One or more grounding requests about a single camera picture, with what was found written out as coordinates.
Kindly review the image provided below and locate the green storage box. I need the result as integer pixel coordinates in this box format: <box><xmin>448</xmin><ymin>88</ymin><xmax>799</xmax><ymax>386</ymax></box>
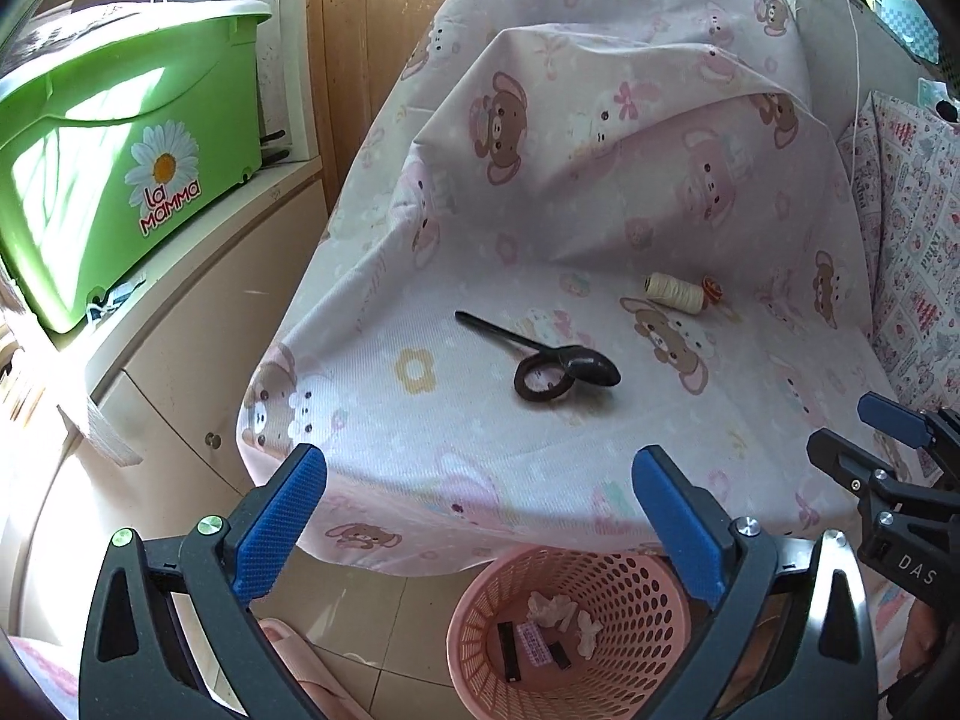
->
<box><xmin>0</xmin><ymin>0</ymin><xmax>272</xmax><ymax>335</ymax></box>

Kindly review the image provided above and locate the person's right leg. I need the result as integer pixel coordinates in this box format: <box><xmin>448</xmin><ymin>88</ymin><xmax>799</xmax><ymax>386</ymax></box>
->
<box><xmin>896</xmin><ymin>600</ymin><xmax>957</xmax><ymax>687</ymax></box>

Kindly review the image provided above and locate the cream thread spool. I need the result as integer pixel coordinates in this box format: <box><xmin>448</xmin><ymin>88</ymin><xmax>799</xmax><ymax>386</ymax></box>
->
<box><xmin>643</xmin><ymin>272</ymin><xmax>707</xmax><ymax>314</ymax></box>

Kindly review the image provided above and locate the pink slipper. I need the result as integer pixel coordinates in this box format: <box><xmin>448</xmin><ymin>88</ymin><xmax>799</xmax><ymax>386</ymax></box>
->
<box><xmin>255</xmin><ymin>617</ymin><xmax>323</xmax><ymax>698</ymax></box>

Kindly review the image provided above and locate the teal checkered cloth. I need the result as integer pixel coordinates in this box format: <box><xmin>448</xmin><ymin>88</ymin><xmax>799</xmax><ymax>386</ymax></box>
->
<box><xmin>874</xmin><ymin>0</ymin><xmax>942</xmax><ymax>65</ymax></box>

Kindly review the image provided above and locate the pink plastic perforated basket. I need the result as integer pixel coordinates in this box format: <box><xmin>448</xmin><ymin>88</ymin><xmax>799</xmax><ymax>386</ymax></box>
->
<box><xmin>448</xmin><ymin>546</ymin><xmax>692</xmax><ymax>720</ymax></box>

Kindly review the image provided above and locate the black ring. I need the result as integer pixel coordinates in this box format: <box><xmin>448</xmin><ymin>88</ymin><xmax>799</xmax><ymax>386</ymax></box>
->
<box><xmin>514</xmin><ymin>356</ymin><xmax>577</xmax><ymax>407</ymax></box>

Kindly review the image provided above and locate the black spoon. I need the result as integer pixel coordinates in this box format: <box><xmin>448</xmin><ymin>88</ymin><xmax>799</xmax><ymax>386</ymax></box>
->
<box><xmin>454</xmin><ymin>310</ymin><xmax>622</xmax><ymax>389</ymax></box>

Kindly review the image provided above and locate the white cable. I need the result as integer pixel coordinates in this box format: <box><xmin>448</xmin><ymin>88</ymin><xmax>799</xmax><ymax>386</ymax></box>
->
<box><xmin>829</xmin><ymin>0</ymin><xmax>863</xmax><ymax>162</ymax></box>

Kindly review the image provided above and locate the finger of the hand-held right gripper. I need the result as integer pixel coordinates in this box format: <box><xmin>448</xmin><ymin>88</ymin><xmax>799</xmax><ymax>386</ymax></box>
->
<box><xmin>806</xmin><ymin>427</ymin><xmax>912</xmax><ymax>500</ymax></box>
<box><xmin>857</xmin><ymin>392</ymin><xmax>960</xmax><ymax>466</ymax></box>

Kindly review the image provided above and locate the patterned pink pillow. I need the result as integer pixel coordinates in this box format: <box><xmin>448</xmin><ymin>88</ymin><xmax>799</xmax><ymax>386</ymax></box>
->
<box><xmin>836</xmin><ymin>90</ymin><xmax>960</xmax><ymax>421</ymax></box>

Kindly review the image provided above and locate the worn wooden door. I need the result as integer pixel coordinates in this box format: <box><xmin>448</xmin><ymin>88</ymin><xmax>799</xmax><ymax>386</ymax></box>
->
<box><xmin>307</xmin><ymin>0</ymin><xmax>773</xmax><ymax>196</ymax></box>

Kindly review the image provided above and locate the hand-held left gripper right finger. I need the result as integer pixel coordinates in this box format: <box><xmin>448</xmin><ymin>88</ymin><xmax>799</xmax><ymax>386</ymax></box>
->
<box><xmin>631</xmin><ymin>445</ymin><xmax>882</xmax><ymax>720</ymax></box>

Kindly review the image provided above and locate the white woven cloth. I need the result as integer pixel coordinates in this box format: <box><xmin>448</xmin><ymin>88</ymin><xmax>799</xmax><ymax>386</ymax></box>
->
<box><xmin>64</xmin><ymin>390</ymin><xmax>145</xmax><ymax>466</ymax></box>

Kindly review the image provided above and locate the white cabinet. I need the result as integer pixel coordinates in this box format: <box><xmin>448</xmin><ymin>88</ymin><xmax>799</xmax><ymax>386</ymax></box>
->
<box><xmin>0</xmin><ymin>157</ymin><xmax>338</xmax><ymax>653</ymax></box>

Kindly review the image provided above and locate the pale green plastic object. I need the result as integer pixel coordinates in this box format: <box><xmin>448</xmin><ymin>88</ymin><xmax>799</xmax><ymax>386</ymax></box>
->
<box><xmin>919</xmin><ymin>79</ymin><xmax>960</xmax><ymax>122</ymax></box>

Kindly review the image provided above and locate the worn white desk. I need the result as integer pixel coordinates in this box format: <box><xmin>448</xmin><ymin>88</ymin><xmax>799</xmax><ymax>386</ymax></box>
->
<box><xmin>765</xmin><ymin>0</ymin><xmax>931</xmax><ymax>143</ymax></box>

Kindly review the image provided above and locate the pink cartoon printed bedsheet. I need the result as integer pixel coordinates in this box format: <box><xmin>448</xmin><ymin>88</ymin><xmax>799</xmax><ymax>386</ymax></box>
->
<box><xmin>238</xmin><ymin>0</ymin><xmax>897</xmax><ymax>578</ymax></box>

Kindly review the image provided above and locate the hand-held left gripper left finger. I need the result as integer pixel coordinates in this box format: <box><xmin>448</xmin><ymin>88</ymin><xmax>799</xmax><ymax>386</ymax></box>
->
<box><xmin>79</xmin><ymin>442</ymin><xmax>329</xmax><ymax>720</ymax></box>

